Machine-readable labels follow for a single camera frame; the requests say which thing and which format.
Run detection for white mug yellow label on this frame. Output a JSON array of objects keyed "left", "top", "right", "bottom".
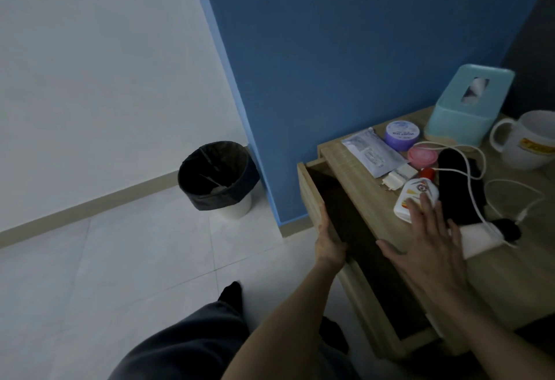
[{"left": 490, "top": 110, "right": 555, "bottom": 171}]

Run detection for person's right hand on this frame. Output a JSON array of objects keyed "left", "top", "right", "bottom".
[{"left": 375, "top": 193, "right": 469, "bottom": 303}]

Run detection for white charger adapter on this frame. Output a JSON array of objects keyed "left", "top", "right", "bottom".
[{"left": 381, "top": 163, "right": 419, "bottom": 192}]

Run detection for pink round container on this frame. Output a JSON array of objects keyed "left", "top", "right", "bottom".
[{"left": 406, "top": 145, "right": 439, "bottom": 170}]

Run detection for person's right forearm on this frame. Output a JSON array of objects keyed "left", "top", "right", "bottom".
[{"left": 433, "top": 288, "right": 555, "bottom": 380}]

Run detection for teal tissue box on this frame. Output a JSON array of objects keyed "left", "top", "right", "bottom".
[{"left": 423, "top": 63, "right": 516, "bottom": 147}]

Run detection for purple round jar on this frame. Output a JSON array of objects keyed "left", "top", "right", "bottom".
[{"left": 384, "top": 120, "right": 422, "bottom": 152}]

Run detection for black trash bin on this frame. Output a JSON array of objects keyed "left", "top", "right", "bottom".
[{"left": 177, "top": 140, "right": 261, "bottom": 220}]

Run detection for person's left hand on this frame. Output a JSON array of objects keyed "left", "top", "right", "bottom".
[{"left": 314, "top": 201, "right": 349, "bottom": 273}]

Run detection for white cream tube black cap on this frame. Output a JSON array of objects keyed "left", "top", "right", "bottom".
[{"left": 449, "top": 218, "right": 522, "bottom": 260}]

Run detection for white charging cable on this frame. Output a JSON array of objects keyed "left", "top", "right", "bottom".
[{"left": 412, "top": 140, "right": 546, "bottom": 248}]

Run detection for wooden drawer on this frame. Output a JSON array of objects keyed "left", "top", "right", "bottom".
[{"left": 297, "top": 157, "right": 443, "bottom": 361}]

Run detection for person's grey trousers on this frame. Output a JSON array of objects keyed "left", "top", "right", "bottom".
[{"left": 108, "top": 300, "right": 361, "bottom": 380}]

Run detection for white sunscreen bottle red cap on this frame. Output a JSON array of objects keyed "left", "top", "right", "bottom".
[{"left": 393, "top": 167, "right": 440, "bottom": 223}]

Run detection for black sock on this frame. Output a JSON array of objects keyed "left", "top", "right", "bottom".
[
  {"left": 216, "top": 281, "right": 243, "bottom": 315},
  {"left": 320, "top": 316, "right": 350, "bottom": 355}
]

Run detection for person's left forearm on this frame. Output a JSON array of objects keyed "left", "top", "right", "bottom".
[{"left": 221, "top": 258, "right": 347, "bottom": 380}]

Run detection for clear grey sachet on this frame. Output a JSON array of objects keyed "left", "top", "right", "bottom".
[{"left": 341, "top": 127, "right": 410, "bottom": 179}]

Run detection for black phone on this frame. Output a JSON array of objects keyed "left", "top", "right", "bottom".
[{"left": 436, "top": 148, "right": 489, "bottom": 227}]

